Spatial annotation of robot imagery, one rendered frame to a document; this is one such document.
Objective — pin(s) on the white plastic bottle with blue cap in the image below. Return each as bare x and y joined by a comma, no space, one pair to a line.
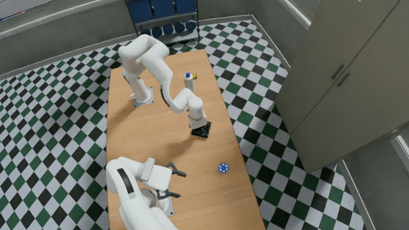
189,83

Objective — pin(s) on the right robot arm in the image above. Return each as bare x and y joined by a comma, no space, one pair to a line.
140,208

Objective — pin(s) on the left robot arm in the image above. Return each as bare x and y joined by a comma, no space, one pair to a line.
153,52

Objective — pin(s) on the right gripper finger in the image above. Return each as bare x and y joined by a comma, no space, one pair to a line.
175,171
168,194

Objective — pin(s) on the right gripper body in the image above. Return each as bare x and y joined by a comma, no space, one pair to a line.
159,178

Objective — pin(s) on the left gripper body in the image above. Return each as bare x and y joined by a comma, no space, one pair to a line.
197,124

